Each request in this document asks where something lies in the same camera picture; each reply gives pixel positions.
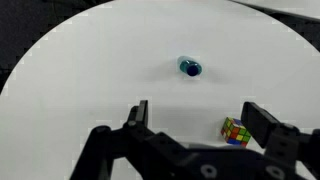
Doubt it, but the white pedestal table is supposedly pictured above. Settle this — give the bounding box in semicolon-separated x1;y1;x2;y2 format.
229;0;320;20

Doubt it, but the blue bottle with dark cap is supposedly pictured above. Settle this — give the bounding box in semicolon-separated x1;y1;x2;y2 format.
177;55;203;78

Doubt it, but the multicolour Rubik's cube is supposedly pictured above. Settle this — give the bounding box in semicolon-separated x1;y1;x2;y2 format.
220;116;252;148

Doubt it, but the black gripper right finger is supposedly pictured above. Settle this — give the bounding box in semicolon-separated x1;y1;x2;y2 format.
240;101;320;180

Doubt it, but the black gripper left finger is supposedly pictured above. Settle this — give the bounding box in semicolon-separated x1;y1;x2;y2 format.
69;99;193;180

